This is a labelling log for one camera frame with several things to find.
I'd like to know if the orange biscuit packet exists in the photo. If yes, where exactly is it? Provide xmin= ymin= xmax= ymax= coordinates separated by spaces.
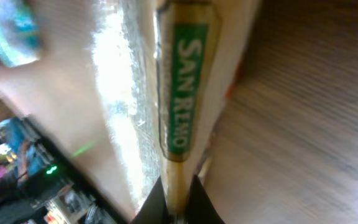
xmin=0 ymin=0 xmax=260 ymax=223

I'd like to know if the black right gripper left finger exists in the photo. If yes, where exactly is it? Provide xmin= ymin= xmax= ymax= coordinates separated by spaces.
xmin=131 ymin=177 xmax=170 ymax=224

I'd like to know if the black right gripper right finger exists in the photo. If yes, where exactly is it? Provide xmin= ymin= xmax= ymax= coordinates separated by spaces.
xmin=185 ymin=175 xmax=224 ymax=224

